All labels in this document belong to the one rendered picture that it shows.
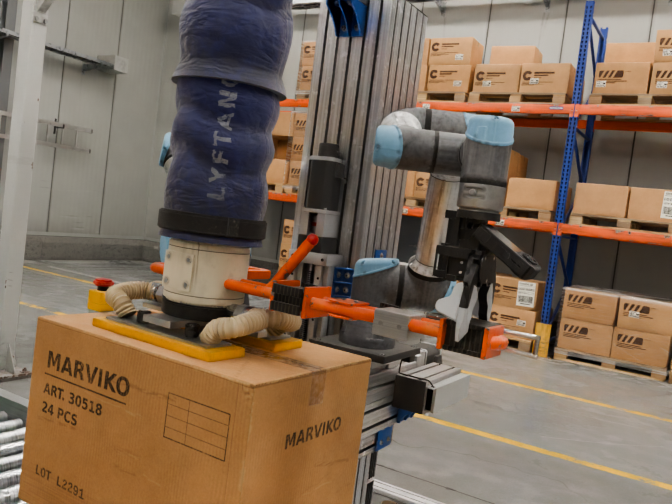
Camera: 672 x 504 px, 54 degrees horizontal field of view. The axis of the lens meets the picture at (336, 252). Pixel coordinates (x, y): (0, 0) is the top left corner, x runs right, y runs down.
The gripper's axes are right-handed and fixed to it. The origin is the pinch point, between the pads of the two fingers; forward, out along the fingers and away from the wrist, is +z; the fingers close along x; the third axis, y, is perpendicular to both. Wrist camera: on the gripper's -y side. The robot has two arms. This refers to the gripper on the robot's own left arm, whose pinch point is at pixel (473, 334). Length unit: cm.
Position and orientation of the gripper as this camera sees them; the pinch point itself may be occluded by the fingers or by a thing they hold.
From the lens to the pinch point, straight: 111.8
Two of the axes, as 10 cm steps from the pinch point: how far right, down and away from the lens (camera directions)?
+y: -8.3, -1.4, 5.4
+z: -1.3, 9.9, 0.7
